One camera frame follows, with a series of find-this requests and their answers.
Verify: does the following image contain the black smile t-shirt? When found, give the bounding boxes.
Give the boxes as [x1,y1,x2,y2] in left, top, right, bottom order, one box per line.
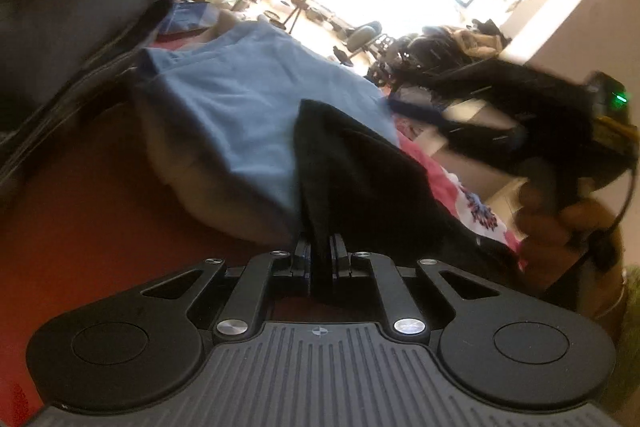
[294,58,576,294]

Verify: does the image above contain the person's right hand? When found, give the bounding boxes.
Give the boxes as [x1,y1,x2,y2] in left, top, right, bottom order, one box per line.
[514,178,626,303]

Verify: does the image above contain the red floral blanket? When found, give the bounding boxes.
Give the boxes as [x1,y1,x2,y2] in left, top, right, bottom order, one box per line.
[0,36,526,427]

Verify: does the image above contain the wheelchair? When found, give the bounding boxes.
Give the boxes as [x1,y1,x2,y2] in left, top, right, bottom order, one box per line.
[366,20,512,87]

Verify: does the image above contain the light blue garment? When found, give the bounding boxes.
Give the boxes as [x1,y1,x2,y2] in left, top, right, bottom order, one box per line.
[134,22,398,246]

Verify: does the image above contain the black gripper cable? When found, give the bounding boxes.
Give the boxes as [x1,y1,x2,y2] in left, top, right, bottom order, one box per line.
[589,156,640,273]

